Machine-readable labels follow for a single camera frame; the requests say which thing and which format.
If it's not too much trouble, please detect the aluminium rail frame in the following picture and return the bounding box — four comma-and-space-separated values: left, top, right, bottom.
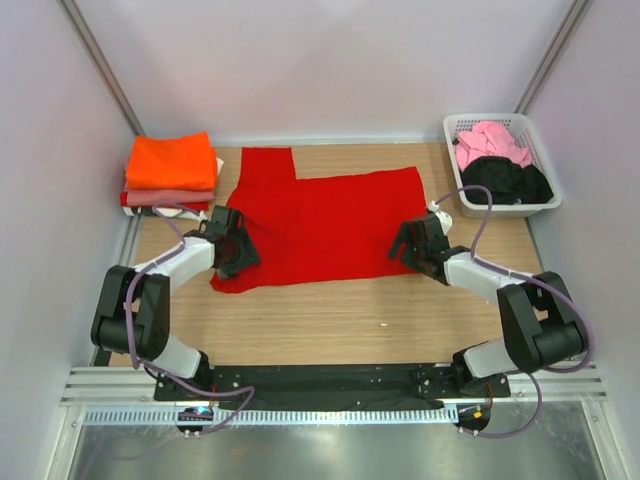
59, 214, 166, 407

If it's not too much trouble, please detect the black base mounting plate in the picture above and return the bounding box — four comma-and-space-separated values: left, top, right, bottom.
153, 360, 512, 404

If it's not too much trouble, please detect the white plastic laundry basket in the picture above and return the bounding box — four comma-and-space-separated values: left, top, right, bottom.
442, 113, 562, 218

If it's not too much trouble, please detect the black t shirt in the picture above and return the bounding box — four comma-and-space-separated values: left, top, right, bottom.
460, 156, 554, 205

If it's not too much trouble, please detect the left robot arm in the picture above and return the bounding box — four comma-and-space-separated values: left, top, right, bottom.
90, 206, 261, 400

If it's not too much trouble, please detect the slotted white cable duct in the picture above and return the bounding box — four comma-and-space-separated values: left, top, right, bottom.
82, 405, 458, 427

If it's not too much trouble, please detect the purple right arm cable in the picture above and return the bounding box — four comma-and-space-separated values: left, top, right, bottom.
427, 184, 597, 440

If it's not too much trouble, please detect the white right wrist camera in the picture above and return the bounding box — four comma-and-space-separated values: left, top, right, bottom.
427, 201, 453, 235

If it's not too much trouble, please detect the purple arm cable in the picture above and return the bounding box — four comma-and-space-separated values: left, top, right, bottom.
119, 203, 257, 459
427, 184, 597, 440

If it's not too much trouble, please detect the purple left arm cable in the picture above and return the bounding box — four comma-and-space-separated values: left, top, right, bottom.
119, 203, 257, 459

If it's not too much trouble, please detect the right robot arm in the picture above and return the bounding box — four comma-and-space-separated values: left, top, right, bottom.
388, 211, 591, 396

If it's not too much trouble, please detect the folded red white t shirt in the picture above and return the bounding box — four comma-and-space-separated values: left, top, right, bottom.
120, 158, 224, 218

